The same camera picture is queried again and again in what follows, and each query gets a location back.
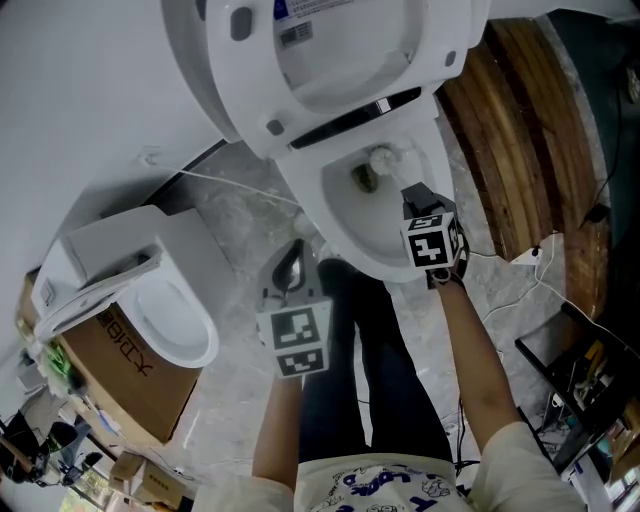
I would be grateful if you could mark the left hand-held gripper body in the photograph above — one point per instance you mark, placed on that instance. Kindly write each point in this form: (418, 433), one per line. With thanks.
(297, 335)

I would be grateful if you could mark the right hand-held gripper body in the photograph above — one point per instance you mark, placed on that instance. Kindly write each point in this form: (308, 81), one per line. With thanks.
(432, 245)

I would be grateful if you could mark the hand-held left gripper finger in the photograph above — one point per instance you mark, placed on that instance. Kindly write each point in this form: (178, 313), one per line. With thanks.
(270, 277)
(312, 275)

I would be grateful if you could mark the white toilet brush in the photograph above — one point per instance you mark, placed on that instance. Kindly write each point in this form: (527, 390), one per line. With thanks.
(384, 157)

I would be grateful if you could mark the white toilet with raised lid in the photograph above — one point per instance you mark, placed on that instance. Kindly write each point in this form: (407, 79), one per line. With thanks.
(350, 75)

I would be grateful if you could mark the person's left forearm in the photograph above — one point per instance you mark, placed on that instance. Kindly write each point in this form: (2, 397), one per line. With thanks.
(280, 430)

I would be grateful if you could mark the person's right forearm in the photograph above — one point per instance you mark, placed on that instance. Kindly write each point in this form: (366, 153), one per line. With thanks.
(475, 360)

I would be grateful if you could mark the small white toilet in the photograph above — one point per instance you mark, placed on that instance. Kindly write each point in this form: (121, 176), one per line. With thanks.
(165, 315)

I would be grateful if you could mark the person's left shoe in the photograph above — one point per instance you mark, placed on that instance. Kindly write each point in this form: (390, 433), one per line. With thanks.
(330, 251)

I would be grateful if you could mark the person's left leg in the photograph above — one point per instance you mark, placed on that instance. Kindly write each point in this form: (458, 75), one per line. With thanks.
(335, 390)

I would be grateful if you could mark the person's leg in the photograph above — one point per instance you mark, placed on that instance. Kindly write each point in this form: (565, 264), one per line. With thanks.
(335, 390)
(400, 390)

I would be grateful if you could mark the white power adapter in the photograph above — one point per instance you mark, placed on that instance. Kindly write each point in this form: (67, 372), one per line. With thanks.
(526, 255)

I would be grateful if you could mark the wooden plank platform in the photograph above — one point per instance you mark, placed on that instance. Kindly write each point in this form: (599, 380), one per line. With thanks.
(520, 150)

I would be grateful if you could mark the person's right leg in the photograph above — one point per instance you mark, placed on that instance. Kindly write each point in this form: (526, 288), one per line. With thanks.
(400, 390)

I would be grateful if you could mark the large brown cardboard box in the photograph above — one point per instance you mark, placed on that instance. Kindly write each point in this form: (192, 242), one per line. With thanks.
(135, 385)

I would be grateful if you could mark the white printed shirt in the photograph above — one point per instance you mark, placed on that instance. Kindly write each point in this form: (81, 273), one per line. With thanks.
(380, 485)

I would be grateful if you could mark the black metal rack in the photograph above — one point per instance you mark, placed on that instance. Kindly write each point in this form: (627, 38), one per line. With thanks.
(575, 380)

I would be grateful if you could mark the yellow tool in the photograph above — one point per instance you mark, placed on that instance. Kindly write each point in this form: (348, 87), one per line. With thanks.
(596, 354)

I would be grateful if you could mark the small labelled cardboard box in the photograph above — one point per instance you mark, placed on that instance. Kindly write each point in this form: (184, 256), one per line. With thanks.
(150, 480)

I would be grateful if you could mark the green plastic item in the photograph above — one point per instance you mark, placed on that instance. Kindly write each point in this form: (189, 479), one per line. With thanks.
(55, 360)

